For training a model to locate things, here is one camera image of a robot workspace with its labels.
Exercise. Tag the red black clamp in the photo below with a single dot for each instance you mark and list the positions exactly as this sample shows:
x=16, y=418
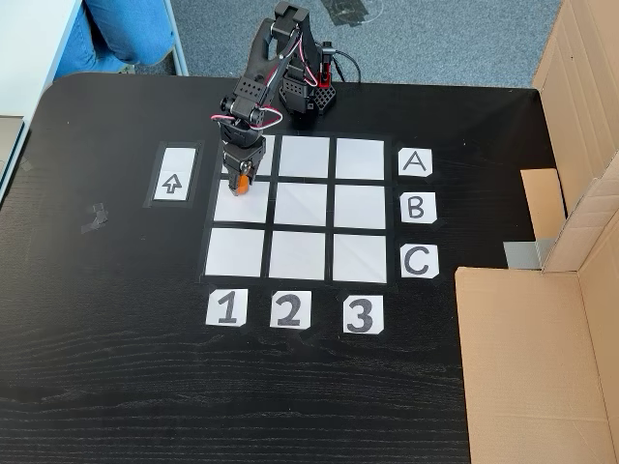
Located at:
x=325, y=72

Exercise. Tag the round orange token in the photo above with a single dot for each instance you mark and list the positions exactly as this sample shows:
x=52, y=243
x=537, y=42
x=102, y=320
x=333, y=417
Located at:
x=243, y=184

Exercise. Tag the paper sheet number 1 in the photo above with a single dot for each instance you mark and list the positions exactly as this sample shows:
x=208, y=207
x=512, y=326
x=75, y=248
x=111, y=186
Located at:
x=213, y=309

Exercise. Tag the white desk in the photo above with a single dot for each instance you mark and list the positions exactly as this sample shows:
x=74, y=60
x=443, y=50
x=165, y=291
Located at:
x=29, y=48

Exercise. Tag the paper sheet letter A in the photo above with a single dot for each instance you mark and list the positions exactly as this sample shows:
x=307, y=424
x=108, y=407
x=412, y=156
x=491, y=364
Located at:
x=416, y=170

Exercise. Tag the paper sheet number 2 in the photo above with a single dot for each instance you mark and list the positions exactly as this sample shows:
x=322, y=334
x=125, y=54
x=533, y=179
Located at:
x=278, y=309

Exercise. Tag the person's leg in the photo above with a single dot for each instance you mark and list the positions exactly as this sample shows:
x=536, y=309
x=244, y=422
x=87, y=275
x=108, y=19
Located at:
x=126, y=34

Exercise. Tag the black floor tape patch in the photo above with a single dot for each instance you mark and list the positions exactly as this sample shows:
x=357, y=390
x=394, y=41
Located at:
x=350, y=12

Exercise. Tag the paper sheet letter C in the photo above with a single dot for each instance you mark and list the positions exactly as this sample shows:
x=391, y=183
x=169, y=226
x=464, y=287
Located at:
x=420, y=261

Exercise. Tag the paper sheet number 3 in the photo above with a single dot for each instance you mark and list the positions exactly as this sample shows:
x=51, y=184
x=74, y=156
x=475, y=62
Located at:
x=350, y=314

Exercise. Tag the white arrow paper sheet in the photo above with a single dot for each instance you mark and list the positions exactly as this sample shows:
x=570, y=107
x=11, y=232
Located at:
x=174, y=166

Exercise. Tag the brown cardboard screen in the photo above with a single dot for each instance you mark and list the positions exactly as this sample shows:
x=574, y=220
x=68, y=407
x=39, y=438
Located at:
x=580, y=72
x=522, y=362

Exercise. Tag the paper sheet letter B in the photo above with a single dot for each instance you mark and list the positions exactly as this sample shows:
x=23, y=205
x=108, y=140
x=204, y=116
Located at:
x=430, y=215

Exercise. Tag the white metal bar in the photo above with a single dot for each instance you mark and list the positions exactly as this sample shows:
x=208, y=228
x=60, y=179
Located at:
x=176, y=43

